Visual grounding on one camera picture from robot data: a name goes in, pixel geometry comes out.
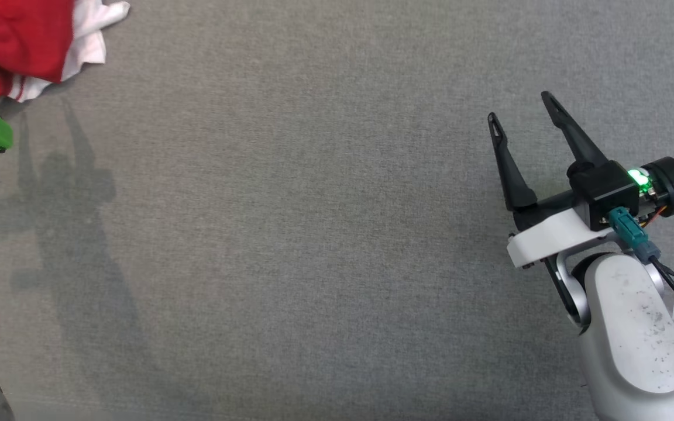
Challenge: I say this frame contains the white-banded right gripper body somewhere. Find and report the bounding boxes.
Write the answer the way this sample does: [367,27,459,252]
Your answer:
[506,156,674,271]

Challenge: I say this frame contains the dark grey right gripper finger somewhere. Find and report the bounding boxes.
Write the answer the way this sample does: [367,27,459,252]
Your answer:
[487,112,539,212]
[540,91,610,171]

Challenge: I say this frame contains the red and white polo shirt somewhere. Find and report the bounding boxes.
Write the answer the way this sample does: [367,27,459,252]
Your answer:
[0,0,132,104]

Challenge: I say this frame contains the right black cable teal connector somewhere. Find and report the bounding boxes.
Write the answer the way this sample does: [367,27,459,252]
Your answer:
[608,206,674,328]

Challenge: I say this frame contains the grey fabric sofa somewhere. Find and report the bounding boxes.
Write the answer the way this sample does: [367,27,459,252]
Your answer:
[0,0,674,421]

